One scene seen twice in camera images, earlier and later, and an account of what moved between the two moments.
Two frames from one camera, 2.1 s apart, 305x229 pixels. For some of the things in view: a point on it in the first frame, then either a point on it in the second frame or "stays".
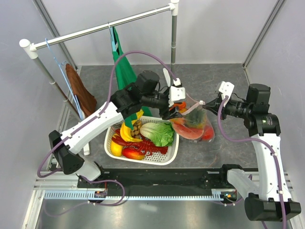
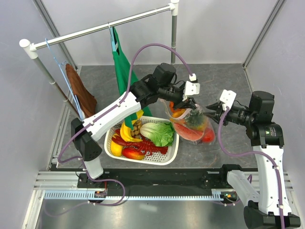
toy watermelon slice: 188,132 stays
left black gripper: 165,113 -> 188,103
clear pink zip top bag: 195,125 stays
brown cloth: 87,101 stays
